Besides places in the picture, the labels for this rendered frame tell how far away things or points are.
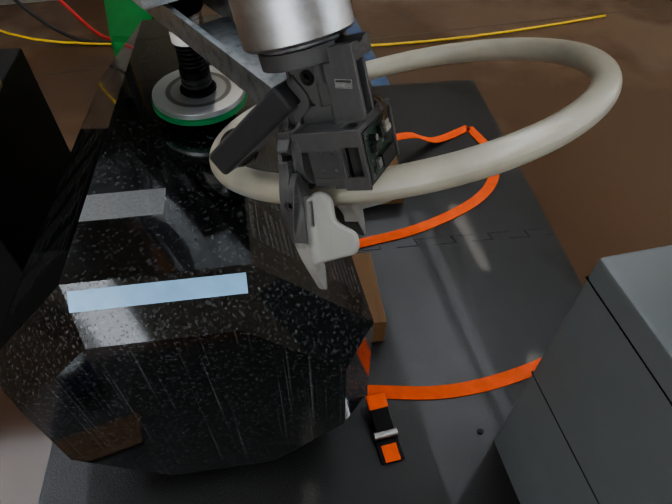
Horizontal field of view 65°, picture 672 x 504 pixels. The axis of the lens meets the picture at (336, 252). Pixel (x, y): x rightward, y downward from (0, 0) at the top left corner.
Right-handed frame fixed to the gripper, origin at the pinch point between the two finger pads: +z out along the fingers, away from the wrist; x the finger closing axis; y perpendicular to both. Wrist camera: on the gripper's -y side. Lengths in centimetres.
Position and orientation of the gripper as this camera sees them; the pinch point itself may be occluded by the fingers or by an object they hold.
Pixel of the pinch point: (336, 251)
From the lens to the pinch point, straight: 52.9
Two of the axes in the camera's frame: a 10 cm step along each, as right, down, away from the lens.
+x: 4.1, -5.5, 7.3
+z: 2.3, 8.3, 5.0
